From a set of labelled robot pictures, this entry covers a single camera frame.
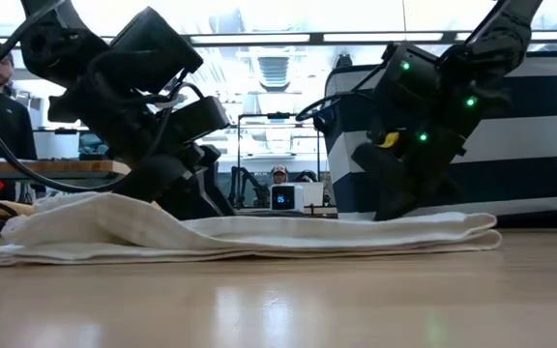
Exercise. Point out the wooden workbench grey frame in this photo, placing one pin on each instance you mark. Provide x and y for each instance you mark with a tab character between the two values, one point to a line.
41	167

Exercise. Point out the white flat panel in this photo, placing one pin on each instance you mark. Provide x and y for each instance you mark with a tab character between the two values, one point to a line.
313	193

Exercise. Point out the blue grey clothes pile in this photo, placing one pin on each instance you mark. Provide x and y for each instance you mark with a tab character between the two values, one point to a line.
92	144

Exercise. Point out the white cloth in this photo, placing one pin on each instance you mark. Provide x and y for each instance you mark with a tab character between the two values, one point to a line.
211	237

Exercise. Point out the navy white striped fabric bin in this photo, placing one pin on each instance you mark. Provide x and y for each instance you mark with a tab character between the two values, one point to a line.
515	145

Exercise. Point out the white plastic box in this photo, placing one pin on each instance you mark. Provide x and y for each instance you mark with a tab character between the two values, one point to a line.
56	145

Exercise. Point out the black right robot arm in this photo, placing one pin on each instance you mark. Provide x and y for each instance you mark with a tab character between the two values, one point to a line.
496	38

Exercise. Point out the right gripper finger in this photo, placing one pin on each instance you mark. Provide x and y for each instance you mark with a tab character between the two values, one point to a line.
394	205

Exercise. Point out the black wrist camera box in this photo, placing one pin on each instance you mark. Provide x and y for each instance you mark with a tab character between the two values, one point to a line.
201	118

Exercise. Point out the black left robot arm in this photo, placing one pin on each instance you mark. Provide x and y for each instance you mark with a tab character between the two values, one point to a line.
61	48

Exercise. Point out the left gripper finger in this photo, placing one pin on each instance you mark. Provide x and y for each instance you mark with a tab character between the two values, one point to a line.
191	205
218	193

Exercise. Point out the white device blue display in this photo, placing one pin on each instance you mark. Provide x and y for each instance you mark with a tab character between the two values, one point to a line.
285	197

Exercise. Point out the silver ribbed ceiling duct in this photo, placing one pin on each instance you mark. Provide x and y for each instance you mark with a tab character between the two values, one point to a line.
273	72

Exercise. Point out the black background robot arm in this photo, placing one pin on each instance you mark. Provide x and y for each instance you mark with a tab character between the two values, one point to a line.
306	176
247	186

